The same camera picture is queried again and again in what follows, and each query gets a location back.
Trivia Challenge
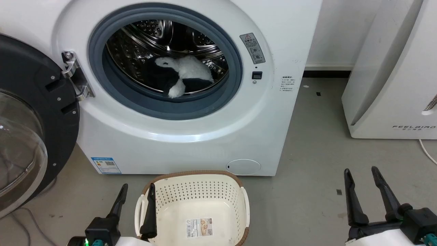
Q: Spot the chrome door hinge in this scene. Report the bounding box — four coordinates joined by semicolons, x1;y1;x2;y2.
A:
61;51;95;102

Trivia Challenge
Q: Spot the grey floor cable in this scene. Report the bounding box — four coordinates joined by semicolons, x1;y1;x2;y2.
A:
10;207;52;246

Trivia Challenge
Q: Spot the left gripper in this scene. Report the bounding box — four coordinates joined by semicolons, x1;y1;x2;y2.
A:
67;183;158;246

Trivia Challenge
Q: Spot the round drain filter cover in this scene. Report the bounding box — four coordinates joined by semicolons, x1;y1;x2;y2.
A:
226;159;262;176

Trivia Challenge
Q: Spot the white and black plush toy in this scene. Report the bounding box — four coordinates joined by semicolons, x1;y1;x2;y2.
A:
142;56;215;99

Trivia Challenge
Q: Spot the dark grey washer door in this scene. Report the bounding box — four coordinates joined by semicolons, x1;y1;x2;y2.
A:
0;34;81;219

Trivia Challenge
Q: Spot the paper label with barcode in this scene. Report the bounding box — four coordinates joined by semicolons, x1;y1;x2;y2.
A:
186;218;214;238

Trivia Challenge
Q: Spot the cream perforated laundry basket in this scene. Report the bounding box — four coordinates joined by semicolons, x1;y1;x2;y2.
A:
134;170;250;246

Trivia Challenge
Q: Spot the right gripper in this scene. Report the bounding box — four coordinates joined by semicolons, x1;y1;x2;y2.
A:
344;166;437;246

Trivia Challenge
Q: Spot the small printed text sticker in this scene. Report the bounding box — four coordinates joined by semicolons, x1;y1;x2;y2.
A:
281;76;295;94

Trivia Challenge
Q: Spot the blue energy label sticker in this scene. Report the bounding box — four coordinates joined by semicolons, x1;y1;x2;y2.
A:
91;157;122;174

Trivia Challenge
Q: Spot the white power cable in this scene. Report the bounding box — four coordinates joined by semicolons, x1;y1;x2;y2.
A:
419;138;437;165

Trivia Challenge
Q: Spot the white air purifier appliance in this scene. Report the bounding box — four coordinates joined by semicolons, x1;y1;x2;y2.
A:
341;0;437;140

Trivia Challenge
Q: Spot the grey warning sticker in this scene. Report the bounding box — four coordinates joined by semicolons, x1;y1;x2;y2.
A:
239;32;266;65

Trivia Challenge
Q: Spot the stainless steel washer drum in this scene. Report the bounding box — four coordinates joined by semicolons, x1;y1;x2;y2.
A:
106;19;229;95

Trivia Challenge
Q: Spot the white front-load washing machine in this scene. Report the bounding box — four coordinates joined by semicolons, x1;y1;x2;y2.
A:
0;0;323;177

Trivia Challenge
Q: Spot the grey rubber door gasket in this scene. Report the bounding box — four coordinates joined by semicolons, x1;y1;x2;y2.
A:
88;3;243;121

